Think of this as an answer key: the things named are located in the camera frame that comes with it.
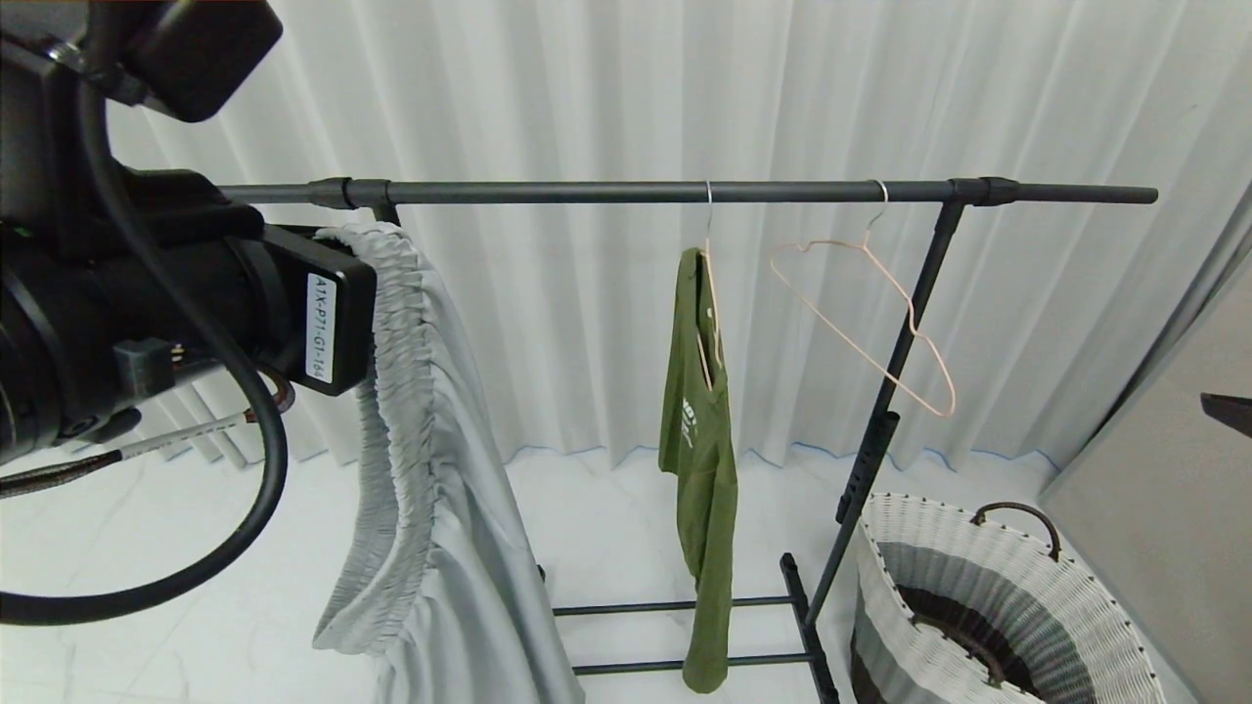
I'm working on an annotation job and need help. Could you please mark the white laundry basket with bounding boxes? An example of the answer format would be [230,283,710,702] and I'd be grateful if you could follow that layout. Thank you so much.
[848,491,1167,704]

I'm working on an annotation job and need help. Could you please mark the pale grey shorts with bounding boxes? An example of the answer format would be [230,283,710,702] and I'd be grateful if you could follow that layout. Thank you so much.
[312,222,587,704]

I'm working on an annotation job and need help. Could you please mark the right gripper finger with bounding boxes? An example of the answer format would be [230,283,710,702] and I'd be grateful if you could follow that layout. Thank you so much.
[1200,391,1252,439]

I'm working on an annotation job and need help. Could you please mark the white curtain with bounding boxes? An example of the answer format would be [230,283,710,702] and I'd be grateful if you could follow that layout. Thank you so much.
[98,0,1252,473]

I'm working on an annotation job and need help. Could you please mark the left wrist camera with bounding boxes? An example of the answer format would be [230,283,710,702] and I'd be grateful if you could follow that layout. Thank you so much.
[0,0,286,258]

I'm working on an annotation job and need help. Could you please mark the green long-sleeved shirt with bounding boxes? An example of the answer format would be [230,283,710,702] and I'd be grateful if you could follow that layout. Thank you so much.
[656,246,740,696]

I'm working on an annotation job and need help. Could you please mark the pink clothes hanger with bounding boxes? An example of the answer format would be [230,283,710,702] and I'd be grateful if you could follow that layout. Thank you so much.
[693,180,728,394]
[767,180,959,420]

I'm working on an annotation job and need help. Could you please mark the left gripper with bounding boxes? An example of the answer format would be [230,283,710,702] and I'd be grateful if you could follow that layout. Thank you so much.
[0,224,379,466]

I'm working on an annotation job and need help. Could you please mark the black clothes rack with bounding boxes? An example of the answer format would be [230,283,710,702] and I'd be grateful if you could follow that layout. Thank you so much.
[217,175,1161,704]

